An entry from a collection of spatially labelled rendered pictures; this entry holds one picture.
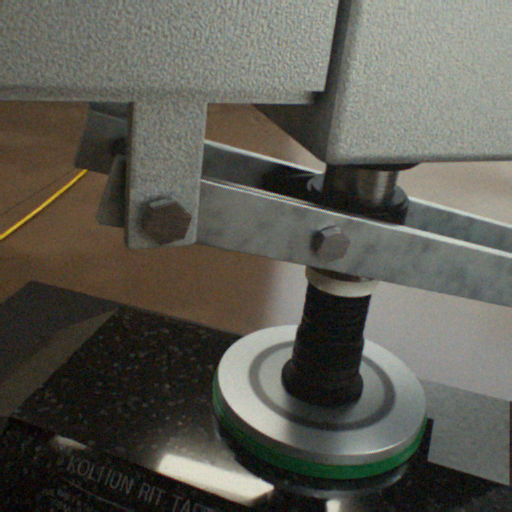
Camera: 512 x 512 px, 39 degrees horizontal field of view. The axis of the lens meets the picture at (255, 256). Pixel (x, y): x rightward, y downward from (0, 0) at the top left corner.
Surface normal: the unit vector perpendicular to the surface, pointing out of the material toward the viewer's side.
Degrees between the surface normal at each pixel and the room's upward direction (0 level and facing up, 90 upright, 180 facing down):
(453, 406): 0
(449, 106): 90
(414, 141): 90
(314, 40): 90
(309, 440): 0
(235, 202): 90
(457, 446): 0
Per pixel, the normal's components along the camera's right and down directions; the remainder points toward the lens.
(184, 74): 0.35, 0.46
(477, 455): 0.11, -0.89
